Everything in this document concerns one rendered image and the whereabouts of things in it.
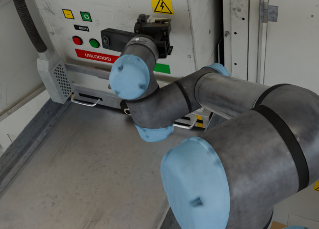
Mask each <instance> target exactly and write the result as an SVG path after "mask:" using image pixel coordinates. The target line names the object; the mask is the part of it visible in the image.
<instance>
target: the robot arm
mask: <svg viewBox="0 0 319 229"><path fill-rule="evenodd" d="M166 22H168V23H166ZM170 22H171V19H167V18H154V17H153V16H151V15H146V14H140V15H139V17H138V19H137V22H136V23H135V26H134V33H132V32H128V31H123V30H118V29H113V28H107V29H104V30H102V31H101V38H102V46H103V48H105V49H109V50H113V51H117V52H121V54H120V56H119V58H118V59H117V60H116V61H115V62H114V64H113V66H112V69H111V72H110V75H109V84H110V87H111V89H112V91H113V92H115V93H116V94H117V95H118V96H119V97H121V98H123V99H125V102H126V104H127V106H128V109H129V111H130V114H131V116H132V119H133V123H134V125H135V126H136V128H137V130H138V132H139V135H140V137H141V138H142V139H143V140H145V141H147V142H159V141H162V140H164V139H166V138H167V137H168V135H171V134H172V132H173V130H174V126H173V124H174V123H173V121H175V120H178V119H179V118H181V117H183V116H185V115H188V114H190V113H192V112H194V111H196V110H198V109H200V108H202V107H203V108H205V109H207V110H209V111H211V112H213V113H215V114H217V115H219V116H221V117H223V118H226V119H228V120H227V121H225V122H223V123H221V124H219V125H217V126H215V127H213V128H211V129H209V130H207V131H205V132H203V133H201V134H199V135H197V136H195V137H189V138H187V139H185V140H183V141H182V142H181V143H180V144H179V145H178V146H176V147H174V148H172V149H170V150H169V151H168V152H166V153H165V155H164V156H163V158H162V161H161V164H160V173H161V179H162V183H163V187H164V190H165V192H166V194H167V199H168V202H169V204H170V207H171V209H172V211H173V214H174V216H175V218H176V220H177V222H178V223H179V225H180V227H181V228H182V229H268V227H269V225H270V223H271V221H272V216H273V206H274V205H276V204H277V203H279V202H281V201H283V200H285V199H286V198H288V197H290V196H292V195H294V194H295V193H297V192H299V191H301V190H303V189H305V188H307V187H308V186H310V185H312V184H313V183H315V182H316V181H317V180H318V179H319V96H318V95H317V94H316V93H314V92H312V91H311V90H309V89H306V88H303V87H300V86H297V85H292V84H287V83H280V84H276V85H273V86H267V85H263V84H259V83H255V82H250V81H246V80H242V79H238V78H234V77H231V76H230V74H229V72H228V71H227V69H226V68H225V67H223V65H222V64H220V63H214V64H212V65H209V66H204V67H202V68H201V69H200V70H198V71H196V72H194V73H192V74H189V75H187V76H185V77H183V78H181V79H179V80H177V81H174V82H172V83H170V84H168V85H166V86H164V87H161V88H160V87H159V85H158V83H157V80H156V78H155V75H154V72H153V70H154V68H155V66H156V63H157V60H158V59H165V58H167V56H168V55H171V52H172V49H173V46H170V41H169V34H170V32H171V24H170Z"/></svg>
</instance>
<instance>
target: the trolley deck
mask: <svg viewBox="0 0 319 229"><path fill-rule="evenodd" d="M202 130H203V128H201V127H196V126H194V127H193V128H191V129H186V128H180V127H175V126H174V130H173V132H172V134H171V135H168V137H167V138H166V139H164V140H162V141H159V142H147V141H145V140H143V139H142V138H141V137H140V135H139V132H138V130H137V128H136V126H135V125H134V123H133V119H132V116H131V115H126V114H123V113H122V110H121V109H118V108H114V107H109V106H105V105H101V104H96V105H95V106H93V107H90V106H85V105H81V104H77V103H72V104H71V106H70V107H69V108H68V110H67V111H66V112H65V113H64V115H63V116H62V117H61V119H60V120H59V121H58V122H57V123H56V124H55V126H54V127H53V128H52V130H51V131H50V132H49V133H48V135H47V136H46V137H45V139H44V140H43V141H42V142H41V144H40V145H39V146H38V147H37V149H36V150H35V151H34V153H33V154H32V155H31V156H30V158H29V159H28V160H27V161H26V163H25V164H24V165H23V166H22V168H21V169H20V170H19V171H18V173H17V174H16V175H15V176H14V178H13V179H12V180H11V181H10V183H9V184H8V185H7V187H6V188H5V189H4V190H3V192H2V193H1V194H0V229H155V228H156V226H157V223H158V221H159V219H160V217H161V215H162V213H163V211H164V209H165V207H166V205H167V203H168V199H167V194H166V192H165V190H164V187H163V183H162V179H161V173H160V164H161V161H162V158H163V156H164V155H165V153H166V152H168V151H169V150H170V149H172V148H174V147H176V146H178V145H179V144H180V143H181V142H182V141H183V140H185V139H187V138H189V137H195V136H197V135H199V134H201V132H202Z"/></svg>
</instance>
